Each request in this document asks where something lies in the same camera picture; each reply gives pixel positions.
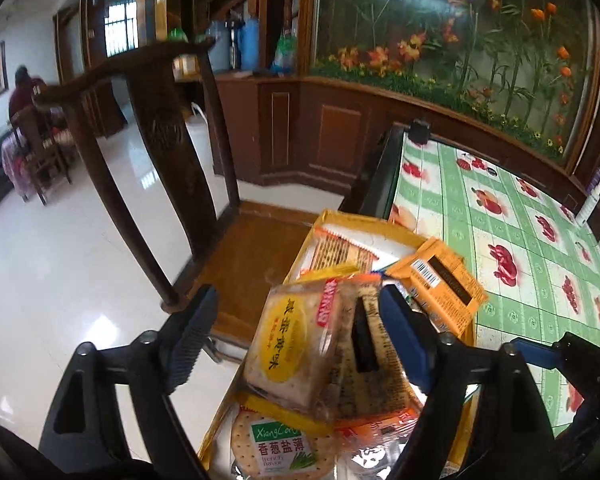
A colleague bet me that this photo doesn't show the barred window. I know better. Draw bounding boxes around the barred window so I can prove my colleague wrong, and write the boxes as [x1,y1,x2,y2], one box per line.
[102,2,138,58]

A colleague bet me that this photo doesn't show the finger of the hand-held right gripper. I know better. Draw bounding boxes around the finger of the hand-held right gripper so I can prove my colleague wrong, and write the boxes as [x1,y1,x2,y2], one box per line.
[509,332,600,391]

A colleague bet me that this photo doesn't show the small orange packet black stripe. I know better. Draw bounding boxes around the small orange packet black stripe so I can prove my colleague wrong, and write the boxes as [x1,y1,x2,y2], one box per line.
[386,239,490,340]

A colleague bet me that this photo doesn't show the dark wooden chair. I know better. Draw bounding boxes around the dark wooden chair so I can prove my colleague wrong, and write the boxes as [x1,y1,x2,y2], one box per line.
[32,40,322,363]

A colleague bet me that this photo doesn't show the white cardboard box yellow tape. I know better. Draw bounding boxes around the white cardboard box yellow tape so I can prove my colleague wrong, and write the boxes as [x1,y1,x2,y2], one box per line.
[197,210,481,480]

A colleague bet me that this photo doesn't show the clear cracker packet orange edges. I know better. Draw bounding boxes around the clear cracker packet orange edges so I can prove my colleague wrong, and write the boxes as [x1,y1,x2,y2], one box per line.
[300,224,378,283]

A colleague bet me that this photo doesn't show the round cracker packet green edges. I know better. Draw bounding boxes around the round cracker packet green edges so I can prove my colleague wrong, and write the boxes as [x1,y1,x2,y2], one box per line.
[229,394,337,480]

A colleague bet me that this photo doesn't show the clear water bottle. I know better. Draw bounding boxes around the clear water bottle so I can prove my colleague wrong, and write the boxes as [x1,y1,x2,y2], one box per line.
[272,30,298,73]

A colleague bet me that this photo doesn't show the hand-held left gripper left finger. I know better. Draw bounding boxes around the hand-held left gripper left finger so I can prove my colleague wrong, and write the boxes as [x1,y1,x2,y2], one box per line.
[39,284,221,480]

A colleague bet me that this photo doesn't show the clear cracker packet black stripe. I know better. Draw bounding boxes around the clear cracker packet black stripe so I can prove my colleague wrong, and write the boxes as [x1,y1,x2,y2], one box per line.
[325,280,421,418]

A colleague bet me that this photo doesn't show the black table clamp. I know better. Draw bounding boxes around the black table clamp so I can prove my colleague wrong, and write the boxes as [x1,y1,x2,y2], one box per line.
[410,119,431,147]

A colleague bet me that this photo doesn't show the dark wooden display cabinet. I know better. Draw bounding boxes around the dark wooden display cabinet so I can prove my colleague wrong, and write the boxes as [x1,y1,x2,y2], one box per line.
[55,0,600,221]

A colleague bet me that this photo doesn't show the green fruit print tablecloth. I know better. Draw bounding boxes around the green fruit print tablecloth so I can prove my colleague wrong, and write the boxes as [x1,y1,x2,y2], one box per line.
[387,130,600,436]

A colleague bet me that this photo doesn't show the artificial flower display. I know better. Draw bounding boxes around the artificial flower display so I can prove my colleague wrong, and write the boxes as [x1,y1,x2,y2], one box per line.
[312,0,598,158]

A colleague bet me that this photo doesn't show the large orange cracker packet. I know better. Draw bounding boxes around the large orange cracker packet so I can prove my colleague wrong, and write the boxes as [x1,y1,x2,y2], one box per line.
[332,406,422,443]

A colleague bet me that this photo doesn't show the wooden dining chair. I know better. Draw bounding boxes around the wooden dining chair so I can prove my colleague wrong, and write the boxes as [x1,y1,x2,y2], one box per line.
[10,105,73,206]

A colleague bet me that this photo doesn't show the white bucket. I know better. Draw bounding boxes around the white bucket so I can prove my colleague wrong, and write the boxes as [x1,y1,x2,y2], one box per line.
[190,102,216,127]

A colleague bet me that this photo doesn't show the clear biscuit packet blue edges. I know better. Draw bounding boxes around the clear biscuit packet blue edges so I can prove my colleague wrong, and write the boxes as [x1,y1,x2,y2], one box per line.
[337,435,417,480]

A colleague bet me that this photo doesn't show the small cardboard carton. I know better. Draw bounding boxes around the small cardboard carton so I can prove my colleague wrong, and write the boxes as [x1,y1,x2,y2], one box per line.
[172,52,201,81]

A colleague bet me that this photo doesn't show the small cracker packet yellow label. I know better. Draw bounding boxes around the small cracker packet yellow label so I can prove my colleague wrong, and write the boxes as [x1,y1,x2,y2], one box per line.
[243,280,343,411]

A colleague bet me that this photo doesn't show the white spray bottle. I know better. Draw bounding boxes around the white spray bottle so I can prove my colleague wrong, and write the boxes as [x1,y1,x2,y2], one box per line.
[575,182,600,226]

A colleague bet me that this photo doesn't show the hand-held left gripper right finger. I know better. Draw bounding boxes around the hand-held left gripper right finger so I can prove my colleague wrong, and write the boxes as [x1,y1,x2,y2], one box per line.
[379,282,557,480]

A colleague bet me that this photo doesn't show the blue thermos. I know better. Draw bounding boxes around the blue thermos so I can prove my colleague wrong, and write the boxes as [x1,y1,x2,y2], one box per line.
[240,17,260,71]

